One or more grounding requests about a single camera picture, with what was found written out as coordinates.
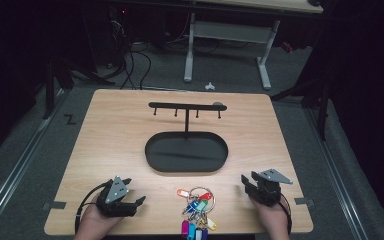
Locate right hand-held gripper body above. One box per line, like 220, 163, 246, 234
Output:
245, 168, 294, 206

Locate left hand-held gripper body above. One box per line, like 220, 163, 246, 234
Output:
95, 175, 138, 219

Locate key bunch with coloured tags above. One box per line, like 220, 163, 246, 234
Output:
176, 186, 219, 240

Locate black key rack with tray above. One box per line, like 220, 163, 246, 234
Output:
144, 101, 230, 174

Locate person's right hand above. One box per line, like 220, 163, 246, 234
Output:
248, 195, 292, 240

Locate person's left hand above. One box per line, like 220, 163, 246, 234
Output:
73, 199, 125, 240

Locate grey tape strip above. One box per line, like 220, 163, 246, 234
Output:
293, 196, 315, 207
42, 200, 68, 211

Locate black stand legs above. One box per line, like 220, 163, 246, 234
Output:
42, 54, 116, 121
269, 64, 332, 142

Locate small red object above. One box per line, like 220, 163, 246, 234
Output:
280, 41, 295, 55

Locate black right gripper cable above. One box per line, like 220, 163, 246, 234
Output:
277, 192, 293, 235

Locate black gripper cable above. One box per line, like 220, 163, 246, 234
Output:
277, 192, 293, 235
74, 180, 114, 235

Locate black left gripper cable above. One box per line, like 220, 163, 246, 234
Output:
74, 180, 114, 235

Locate metal floor rail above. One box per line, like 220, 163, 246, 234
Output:
0, 89, 68, 236
303, 105, 372, 240

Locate black floor cables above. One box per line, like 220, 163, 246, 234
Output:
105, 9, 153, 91

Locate white metal desk frame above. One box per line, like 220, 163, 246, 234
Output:
183, 12, 281, 91

